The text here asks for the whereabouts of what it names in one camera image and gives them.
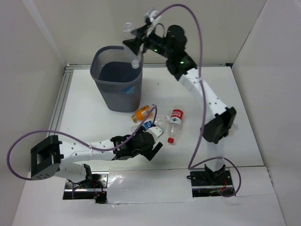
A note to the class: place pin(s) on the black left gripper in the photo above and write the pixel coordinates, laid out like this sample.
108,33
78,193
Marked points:
146,146

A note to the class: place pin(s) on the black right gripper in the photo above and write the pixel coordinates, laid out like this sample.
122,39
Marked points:
134,44

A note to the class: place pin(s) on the clear unlabelled plastic bottle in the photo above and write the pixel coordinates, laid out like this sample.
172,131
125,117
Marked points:
130,43

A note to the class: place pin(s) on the crushed blue label bottle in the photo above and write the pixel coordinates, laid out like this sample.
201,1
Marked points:
162,122

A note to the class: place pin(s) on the blue cap plastic bottle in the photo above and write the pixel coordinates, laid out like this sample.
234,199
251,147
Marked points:
129,90

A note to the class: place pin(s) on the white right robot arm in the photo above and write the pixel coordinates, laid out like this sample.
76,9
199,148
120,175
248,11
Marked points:
218,118

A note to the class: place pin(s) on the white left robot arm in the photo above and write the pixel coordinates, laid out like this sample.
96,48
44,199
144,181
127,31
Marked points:
52,157

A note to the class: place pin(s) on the grey mesh waste bin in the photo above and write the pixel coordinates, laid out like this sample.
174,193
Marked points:
117,81

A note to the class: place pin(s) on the small orange juice bottle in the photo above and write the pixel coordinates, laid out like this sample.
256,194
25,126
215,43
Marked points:
141,114

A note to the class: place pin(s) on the red label water bottle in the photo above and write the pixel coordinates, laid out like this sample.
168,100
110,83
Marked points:
175,123

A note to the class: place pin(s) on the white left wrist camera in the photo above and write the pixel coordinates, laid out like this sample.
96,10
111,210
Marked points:
156,132

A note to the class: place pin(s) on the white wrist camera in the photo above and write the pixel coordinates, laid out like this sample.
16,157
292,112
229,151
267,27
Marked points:
152,18
156,132

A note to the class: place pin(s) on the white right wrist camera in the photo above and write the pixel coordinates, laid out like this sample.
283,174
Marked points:
152,18

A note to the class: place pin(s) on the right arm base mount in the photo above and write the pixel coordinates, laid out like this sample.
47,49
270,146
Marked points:
201,186

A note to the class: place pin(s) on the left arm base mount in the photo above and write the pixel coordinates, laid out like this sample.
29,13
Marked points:
94,190

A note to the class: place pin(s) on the aluminium frame rail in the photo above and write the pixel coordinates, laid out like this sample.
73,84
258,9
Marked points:
80,110

